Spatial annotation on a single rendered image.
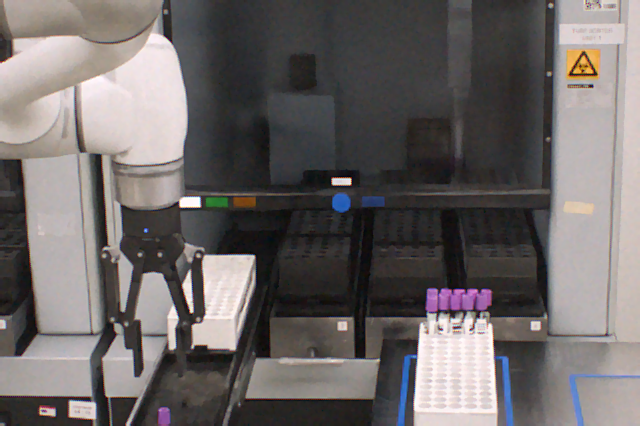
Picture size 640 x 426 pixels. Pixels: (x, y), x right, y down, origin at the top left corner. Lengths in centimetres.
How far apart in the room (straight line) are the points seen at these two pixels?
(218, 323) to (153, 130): 45
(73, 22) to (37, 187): 114
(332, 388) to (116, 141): 71
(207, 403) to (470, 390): 38
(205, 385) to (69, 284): 45
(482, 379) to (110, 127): 56
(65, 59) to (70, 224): 88
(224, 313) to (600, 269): 63
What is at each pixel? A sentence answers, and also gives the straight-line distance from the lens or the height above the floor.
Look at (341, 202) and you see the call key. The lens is 212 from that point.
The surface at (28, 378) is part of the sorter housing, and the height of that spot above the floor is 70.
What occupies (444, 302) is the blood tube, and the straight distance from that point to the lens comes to 185.
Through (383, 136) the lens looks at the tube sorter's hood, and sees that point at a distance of 212.
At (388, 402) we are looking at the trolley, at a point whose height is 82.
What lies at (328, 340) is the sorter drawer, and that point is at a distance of 215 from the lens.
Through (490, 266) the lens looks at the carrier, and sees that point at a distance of 218.
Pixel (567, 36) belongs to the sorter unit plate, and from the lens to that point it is 212.
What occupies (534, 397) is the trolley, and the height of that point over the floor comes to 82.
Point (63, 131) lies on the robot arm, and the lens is 163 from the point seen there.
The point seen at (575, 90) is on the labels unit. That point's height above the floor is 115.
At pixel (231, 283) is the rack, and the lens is 212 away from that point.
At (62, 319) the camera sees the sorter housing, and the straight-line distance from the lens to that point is 230.
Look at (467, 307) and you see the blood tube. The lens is 185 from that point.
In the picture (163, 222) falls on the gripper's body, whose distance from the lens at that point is 168.
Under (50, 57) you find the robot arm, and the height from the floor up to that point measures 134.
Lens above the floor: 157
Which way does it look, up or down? 16 degrees down
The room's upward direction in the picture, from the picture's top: 1 degrees counter-clockwise
